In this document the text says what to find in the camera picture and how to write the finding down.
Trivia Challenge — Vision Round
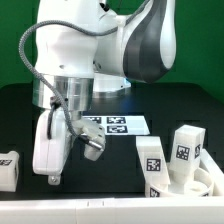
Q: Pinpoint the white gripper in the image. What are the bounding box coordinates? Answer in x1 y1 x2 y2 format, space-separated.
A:
32 109 105 185

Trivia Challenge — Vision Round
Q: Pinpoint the white round stool seat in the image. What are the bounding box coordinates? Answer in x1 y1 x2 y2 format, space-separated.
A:
145 168 214 197

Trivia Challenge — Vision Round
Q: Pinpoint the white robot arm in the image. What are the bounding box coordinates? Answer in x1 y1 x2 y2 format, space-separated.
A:
32 0 176 185

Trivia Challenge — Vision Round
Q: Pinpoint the white fiducial marker sheet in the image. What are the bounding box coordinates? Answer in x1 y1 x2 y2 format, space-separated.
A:
88 115 150 136

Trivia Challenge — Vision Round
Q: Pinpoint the white L-shaped fence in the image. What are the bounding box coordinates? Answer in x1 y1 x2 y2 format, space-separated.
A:
0 151 224 224

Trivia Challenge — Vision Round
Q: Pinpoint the grey corrugated arm cable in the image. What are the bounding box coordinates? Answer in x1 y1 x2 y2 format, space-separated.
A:
18 0 151 148

